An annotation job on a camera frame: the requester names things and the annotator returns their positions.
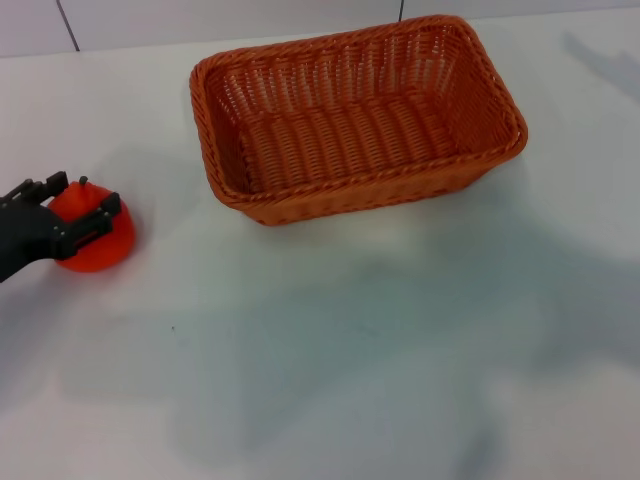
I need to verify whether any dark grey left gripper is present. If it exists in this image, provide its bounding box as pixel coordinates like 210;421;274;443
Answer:
0;170;123;284

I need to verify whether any orange toy fruit with stem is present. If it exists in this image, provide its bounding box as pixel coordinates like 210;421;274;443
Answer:
47;175;136;274

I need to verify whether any orange woven wicker basket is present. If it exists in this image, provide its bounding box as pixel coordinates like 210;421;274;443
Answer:
188;14;529;229

